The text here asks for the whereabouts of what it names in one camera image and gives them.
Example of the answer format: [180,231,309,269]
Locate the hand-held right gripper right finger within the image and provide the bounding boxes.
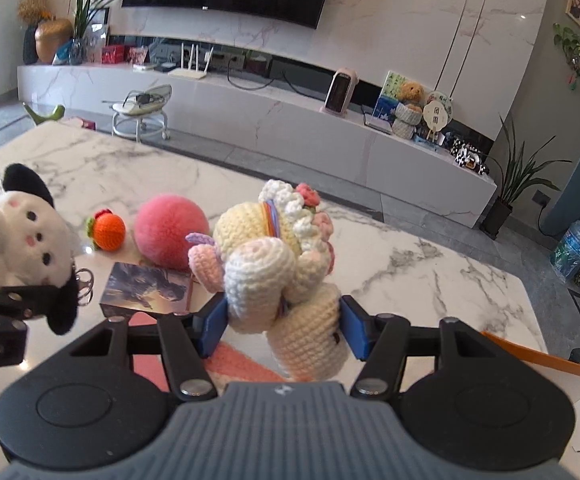
[340,294,516,403]

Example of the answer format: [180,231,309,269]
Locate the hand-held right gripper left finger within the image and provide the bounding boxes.
[68,292,229,404]

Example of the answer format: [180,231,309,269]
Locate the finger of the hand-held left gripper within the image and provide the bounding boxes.
[0,284,78,322]

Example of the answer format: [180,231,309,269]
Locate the white plush with black ears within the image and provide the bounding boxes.
[0,162,96,336]

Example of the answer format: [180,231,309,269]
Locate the cream crochet doll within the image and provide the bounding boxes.
[186,178,349,382]

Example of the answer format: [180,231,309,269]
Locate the pink fluffy peach plush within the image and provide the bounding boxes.
[133,193,211,267]

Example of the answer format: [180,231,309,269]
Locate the orange crochet fruit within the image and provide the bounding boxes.
[85,208,127,251]

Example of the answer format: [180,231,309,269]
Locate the orange container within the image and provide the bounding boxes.
[480,331,580,403]

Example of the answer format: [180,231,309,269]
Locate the pink knitted cloth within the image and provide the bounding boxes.
[129,310,293,386]

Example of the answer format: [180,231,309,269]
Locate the dark illustrated card box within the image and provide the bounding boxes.
[99,261,195,317]

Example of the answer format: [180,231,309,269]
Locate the green curved toy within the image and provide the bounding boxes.
[23,102,66,125]

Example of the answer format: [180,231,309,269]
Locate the black and white checkered toys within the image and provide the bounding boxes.
[448,141,492,177]

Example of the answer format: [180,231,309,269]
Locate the white marble tv cabinet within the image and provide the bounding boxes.
[17,62,499,229]

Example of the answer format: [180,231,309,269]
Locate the potted long-leaf plant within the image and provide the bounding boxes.
[480,114,573,240]

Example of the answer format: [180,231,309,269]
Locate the white wheeled stool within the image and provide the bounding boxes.
[102,83,174,141]

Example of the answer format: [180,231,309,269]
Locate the blue water bottle with pump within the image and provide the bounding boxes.
[549,207,580,282]

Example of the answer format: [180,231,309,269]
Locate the painted canvas picture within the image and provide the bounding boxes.
[372,70,412,122]

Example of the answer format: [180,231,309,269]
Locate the round paper fan on stand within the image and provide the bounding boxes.
[421,90,454,145]

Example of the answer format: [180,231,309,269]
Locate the pink space heater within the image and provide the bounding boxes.
[319,67,363,119]

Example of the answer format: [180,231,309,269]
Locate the brown teddy bear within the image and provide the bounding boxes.
[397,81,425,107]

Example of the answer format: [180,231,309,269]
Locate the white router with antennas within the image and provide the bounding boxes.
[168,43,215,81]

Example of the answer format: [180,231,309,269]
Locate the brown round vase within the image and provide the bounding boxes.
[34,18,74,65]

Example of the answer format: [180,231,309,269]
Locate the red gift box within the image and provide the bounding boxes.
[101,44,131,65]

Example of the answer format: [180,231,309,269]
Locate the dried grass in black vase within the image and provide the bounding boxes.
[17,0,55,65]

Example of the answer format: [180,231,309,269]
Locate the green plant in glass vase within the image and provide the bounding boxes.
[69,0,122,65]

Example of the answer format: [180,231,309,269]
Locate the black power cable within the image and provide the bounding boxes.
[226,57,277,92]

